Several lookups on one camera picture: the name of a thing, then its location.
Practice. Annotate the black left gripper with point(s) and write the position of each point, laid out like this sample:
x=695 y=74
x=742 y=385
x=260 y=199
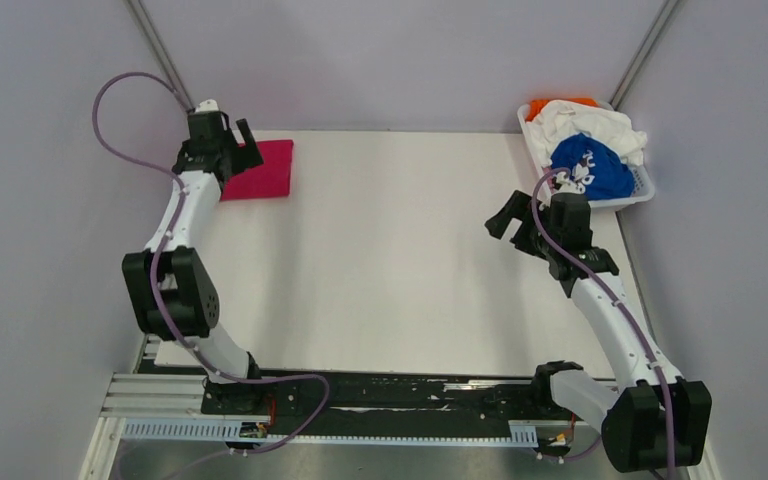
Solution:
x=249 y=155

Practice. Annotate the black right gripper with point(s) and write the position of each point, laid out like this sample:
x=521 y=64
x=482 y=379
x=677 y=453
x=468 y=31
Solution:
x=518 y=207

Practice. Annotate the pink t-shirt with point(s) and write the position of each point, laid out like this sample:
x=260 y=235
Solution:
x=272 y=179

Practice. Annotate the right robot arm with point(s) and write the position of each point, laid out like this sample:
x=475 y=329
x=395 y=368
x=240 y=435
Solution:
x=655 y=418

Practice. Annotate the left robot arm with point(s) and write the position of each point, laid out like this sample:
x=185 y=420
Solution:
x=170 y=288

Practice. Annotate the blue t-shirt in basket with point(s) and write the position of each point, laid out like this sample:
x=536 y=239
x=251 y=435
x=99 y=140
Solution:
x=596 y=169

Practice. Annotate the white t-shirt in basket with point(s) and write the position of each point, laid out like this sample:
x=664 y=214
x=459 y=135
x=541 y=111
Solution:
x=559 y=120

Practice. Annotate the orange t-shirt in basket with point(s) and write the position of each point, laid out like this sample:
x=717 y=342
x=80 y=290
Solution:
x=536 y=105

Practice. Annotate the white perforated laundry basket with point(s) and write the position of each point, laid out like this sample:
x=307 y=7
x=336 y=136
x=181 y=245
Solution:
x=644 y=188

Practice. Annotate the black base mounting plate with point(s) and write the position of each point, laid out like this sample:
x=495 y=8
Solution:
x=459 y=423

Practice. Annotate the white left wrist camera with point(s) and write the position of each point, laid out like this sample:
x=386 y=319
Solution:
x=208 y=106

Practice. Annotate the aluminium frame rail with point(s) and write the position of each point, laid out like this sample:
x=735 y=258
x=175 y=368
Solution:
x=168 y=395

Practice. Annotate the white slotted cable duct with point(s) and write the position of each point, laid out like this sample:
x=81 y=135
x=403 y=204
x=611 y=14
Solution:
x=519 y=435

